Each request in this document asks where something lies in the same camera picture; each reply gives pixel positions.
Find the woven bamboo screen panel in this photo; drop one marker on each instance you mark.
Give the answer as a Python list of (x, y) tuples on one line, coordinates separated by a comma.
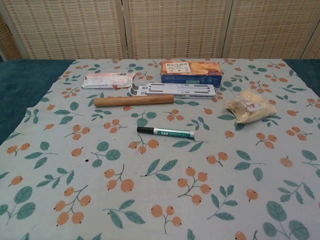
[(177, 27), (67, 27), (272, 27)]

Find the floral fruit print tablecloth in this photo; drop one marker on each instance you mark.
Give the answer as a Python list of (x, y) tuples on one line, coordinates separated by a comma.
[(160, 175)]

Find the orange blue cookie box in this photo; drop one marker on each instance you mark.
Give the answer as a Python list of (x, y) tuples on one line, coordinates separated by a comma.
[(190, 71)]

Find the wooden rolling pin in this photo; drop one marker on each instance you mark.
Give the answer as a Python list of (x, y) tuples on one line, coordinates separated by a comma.
[(132, 101)]

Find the white pink snack packet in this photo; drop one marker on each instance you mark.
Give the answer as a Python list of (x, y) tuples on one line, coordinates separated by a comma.
[(107, 80)]

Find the white folding plastic stand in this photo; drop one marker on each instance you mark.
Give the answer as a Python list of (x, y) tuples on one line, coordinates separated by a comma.
[(175, 89)]

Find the green white marker body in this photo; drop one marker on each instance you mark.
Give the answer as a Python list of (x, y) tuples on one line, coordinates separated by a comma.
[(175, 132)]

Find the clear bag of beige food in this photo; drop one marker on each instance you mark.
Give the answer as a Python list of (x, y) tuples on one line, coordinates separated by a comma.
[(252, 107)]

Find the teal velvet table cover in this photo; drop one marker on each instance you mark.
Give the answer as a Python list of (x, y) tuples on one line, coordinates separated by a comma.
[(25, 77)]

